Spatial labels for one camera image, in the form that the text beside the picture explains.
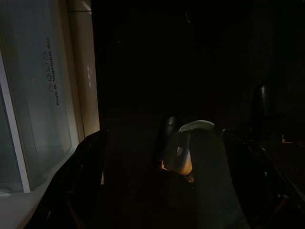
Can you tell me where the clear fruit vegetable box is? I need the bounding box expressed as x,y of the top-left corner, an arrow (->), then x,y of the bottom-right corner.
0,0 -> 72,191

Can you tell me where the silver fridge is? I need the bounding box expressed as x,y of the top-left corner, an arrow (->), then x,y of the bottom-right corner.
0,0 -> 72,229

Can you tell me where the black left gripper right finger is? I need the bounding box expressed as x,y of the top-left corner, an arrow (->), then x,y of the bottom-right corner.
223,130 -> 305,229

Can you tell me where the black robot right foot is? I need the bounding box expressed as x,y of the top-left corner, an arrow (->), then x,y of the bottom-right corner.
251,83 -> 278,120

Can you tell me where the black robot foot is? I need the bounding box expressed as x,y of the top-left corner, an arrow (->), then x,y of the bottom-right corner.
154,116 -> 182,165
251,83 -> 278,120

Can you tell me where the black robot left foot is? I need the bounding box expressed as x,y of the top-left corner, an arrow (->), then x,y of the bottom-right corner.
154,116 -> 182,165

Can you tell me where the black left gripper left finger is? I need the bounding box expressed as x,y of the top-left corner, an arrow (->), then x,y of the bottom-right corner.
23,130 -> 108,229

